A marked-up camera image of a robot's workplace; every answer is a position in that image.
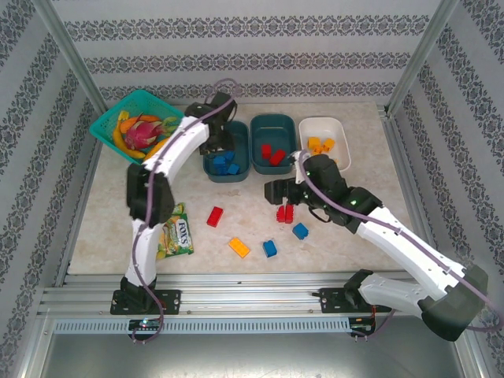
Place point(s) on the yellow bananas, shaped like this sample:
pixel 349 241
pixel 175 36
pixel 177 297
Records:
pixel 121 145

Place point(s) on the aluminium frame post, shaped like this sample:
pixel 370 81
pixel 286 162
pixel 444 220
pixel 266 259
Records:
pixel 423 51
pixel 71 55

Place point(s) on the green Fox's candy bag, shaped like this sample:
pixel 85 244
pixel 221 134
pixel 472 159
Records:
pixel 179 236

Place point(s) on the dark teal plastic container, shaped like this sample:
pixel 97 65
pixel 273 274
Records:
pixel 241 138
pixel 275 128

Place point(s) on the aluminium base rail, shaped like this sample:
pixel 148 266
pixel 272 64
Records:
pixel 252 291

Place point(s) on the orange carrot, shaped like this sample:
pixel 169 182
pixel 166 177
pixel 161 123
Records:
pixel 132 123

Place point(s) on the teal plastic basket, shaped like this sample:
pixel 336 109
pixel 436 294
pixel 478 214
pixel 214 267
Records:
pixel 149 101

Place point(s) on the long yellow lego brick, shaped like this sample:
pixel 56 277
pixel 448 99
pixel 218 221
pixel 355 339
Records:
pixel 239 247

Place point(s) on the long red lego brick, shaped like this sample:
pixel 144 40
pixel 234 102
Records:
pixel 277 157

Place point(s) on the white plastic container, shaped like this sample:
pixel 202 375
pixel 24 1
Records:
pixel 319 126

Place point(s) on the small circuit board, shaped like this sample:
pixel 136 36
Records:
pixel 362 327
pixel 145 325

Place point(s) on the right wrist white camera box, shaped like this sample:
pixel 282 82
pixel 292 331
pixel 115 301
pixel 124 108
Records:
pixel 298 173

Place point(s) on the pink dragon fruit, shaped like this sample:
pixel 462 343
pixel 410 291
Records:
pixel 138 136

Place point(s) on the small yellow toy vegetable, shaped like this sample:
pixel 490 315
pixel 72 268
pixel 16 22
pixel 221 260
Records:
pixel 123 115

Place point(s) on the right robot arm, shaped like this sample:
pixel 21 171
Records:
pixel 449 319

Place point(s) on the red lego brick cluster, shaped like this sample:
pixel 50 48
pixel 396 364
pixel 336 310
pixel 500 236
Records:
pixel 286 215

